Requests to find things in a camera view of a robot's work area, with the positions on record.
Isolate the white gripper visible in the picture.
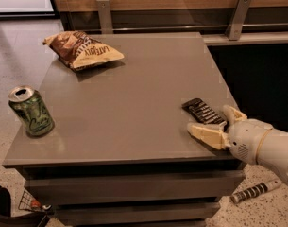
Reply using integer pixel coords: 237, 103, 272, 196
187, 105, 273, 165

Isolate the striped white black tool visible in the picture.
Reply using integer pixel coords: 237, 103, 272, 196
229, 179, 281, 204

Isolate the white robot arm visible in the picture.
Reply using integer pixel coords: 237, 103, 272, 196
187, 105, 288, 186

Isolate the black wire basket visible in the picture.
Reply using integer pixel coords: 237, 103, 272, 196
18, 189, 53, 213

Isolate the black curved object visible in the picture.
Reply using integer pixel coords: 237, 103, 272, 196
0, 185, 49, 227

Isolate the right metal bracket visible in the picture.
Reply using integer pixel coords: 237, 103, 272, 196
226, 0, 252, 41

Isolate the grey drawer cabinet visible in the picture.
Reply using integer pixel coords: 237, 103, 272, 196
4, 33, 244, 227

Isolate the black rxbar chocolate bar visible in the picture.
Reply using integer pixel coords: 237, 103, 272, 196
181, 98, 225, 124

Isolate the brown chip bag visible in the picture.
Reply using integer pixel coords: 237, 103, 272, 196
42, 31, 124, 71

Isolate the green soda can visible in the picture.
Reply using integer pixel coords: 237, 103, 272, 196
8, 85, 55, 137

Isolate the left metal bracket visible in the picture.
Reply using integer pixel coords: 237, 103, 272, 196
96, 0, 113, 34

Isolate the metal bracket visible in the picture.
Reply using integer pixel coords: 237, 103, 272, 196
226, 0, 252, 41
96, 0, 113, 34

